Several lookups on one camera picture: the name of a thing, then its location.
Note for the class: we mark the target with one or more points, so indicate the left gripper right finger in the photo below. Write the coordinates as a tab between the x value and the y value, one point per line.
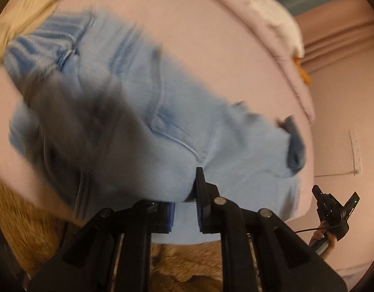
259	251

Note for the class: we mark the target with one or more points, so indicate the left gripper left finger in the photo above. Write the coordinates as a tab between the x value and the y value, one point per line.
110	253

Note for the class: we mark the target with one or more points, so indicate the light blue denim pants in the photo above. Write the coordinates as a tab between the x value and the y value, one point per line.
108	119

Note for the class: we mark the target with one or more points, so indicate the brown fuzzy rug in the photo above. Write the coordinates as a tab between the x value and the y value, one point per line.
34	235

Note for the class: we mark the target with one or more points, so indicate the pink curtain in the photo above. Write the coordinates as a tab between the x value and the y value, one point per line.
334	31

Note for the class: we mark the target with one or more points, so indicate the white goose plush toy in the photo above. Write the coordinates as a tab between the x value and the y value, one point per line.
285	26

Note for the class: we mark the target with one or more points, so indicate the pink quilted comforter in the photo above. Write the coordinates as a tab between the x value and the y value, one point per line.
276	48

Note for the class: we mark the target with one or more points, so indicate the cream printed folded garment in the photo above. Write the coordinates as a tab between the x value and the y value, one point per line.
22	17

